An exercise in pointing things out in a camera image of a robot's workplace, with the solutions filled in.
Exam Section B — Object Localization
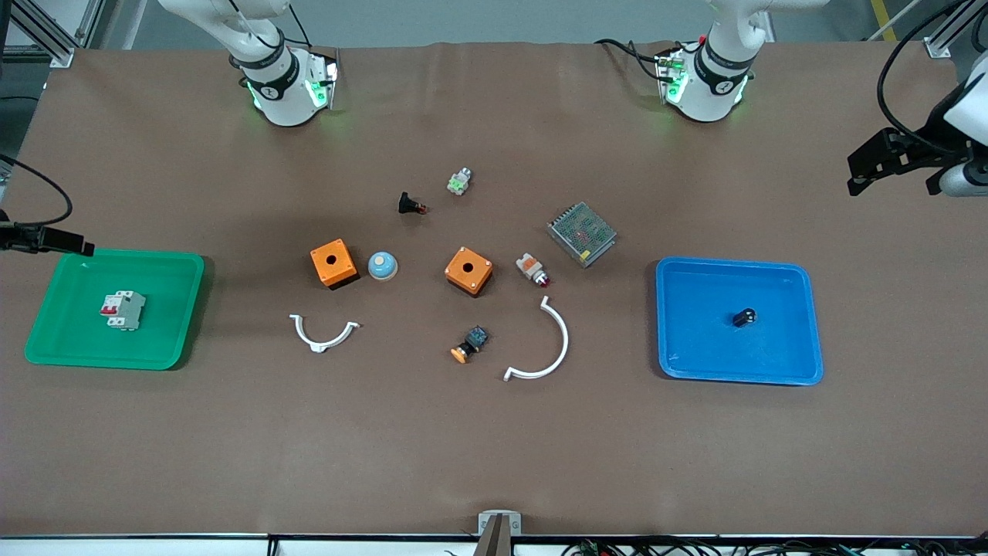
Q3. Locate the white red circuit breaker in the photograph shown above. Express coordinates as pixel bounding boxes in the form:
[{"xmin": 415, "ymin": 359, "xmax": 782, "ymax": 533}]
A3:
[{"xmin": 99, "ymin": 290, "xmax": 147, "ymax": 332}]

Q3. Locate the green plastic tray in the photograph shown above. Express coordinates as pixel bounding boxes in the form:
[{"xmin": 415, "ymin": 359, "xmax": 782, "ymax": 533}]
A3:
[{"xmin": 24, "ymin": 247, "xmax": 206, "ymax": 371}]

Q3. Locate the blue plastic tray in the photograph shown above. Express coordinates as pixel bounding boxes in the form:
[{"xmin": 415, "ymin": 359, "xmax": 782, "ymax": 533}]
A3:
[{"xmin": 655, "ymin": 256, "xmax": 824, "ymax": 386}]

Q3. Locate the small white pipe clamp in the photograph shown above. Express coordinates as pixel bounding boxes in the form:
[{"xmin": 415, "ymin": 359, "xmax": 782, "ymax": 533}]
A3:
[{"xmin": 289, "ymin": 313, "xmax": 360, "ymax": 354}]

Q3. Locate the metal mesh power supply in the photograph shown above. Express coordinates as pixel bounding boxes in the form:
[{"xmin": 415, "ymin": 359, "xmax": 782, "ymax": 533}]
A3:
[{"xmin": 546, "ymin": 202, "xmax": 618, "ymax": 269}]

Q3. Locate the large white pipe clamp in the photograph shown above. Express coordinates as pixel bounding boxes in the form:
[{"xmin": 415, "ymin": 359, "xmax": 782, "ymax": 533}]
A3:
[{"xmin": 503, "ymin": 295, "xmax": 570, "ymax": 383}]

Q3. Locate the orange mushroom push button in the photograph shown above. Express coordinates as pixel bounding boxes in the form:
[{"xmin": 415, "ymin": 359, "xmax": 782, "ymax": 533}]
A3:
[{"xmin": 450, "ymin": 325, "xmax": 490, "ymax": 364}]

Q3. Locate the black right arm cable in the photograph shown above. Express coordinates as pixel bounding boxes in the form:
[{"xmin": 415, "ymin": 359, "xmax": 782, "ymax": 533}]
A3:
[{"xmin": 0, "ymin": 153, "xmax": 73, "ymax": 229}]

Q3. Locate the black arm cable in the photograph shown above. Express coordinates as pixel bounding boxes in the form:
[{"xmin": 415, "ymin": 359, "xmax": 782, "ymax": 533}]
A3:
[
  {"xmin": 0, "ymin": 153, "xmax": 73, "ymax": 229},
  {"xmin": 878, "ymin": 0, "xmax": 988, "ymax": 146}
]

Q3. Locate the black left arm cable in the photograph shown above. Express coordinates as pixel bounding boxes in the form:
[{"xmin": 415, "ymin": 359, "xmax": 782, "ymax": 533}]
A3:
[{"xmin": 878, "ymin": 0, "xmax": 988, "ymax": 146}]

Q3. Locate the aluminium frame profile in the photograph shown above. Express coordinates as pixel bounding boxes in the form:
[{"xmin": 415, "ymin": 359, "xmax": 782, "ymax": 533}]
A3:
[
  {"xmin": 922, "ymin": 0, "xmax": 988, "ymax": 59},
  {"xmin": 0, "ymin": 0, "xmax": 107, "ymax": 69}
]

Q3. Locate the black base power cable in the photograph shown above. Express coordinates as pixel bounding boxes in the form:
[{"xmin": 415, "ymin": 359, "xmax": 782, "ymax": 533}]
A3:
[{"xmin": 594, "ymin": 37, "xmax": 707, "ymax": 82}]

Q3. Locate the orange button enclosure box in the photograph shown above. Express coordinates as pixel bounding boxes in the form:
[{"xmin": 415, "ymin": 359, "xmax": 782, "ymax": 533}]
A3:
[
  {"xmin": 444, "ymin": 246, "xmax": 495, "ymax": 297},
  {"xmin": 310, "ymin": 239, "xmax": 360, "ymax": 290}
]

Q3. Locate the red indicator lamp switch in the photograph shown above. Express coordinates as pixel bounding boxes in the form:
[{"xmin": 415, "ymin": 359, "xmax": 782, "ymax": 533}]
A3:
[{"xmin": 516, "ymin": 252, "xmax": 551, "ymax": 288}]

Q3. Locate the black cable bundle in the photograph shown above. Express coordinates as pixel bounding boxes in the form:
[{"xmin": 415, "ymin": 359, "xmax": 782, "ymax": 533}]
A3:
[{"xmin": 560, "ymin": 537, "xmax": 988, "ymax": 556}]

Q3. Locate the grey metal table bracket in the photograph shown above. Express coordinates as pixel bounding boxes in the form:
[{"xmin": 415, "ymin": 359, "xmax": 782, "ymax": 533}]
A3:
[{"xmin": 478, "ymin": 510, "xmax": 522, "ymax": 536}]

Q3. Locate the brown camera post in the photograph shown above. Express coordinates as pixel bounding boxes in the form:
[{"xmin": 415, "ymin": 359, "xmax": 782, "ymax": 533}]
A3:
[{"xmin": 472, "ymin": 514, "xmax": 515, "ymax": 556}]

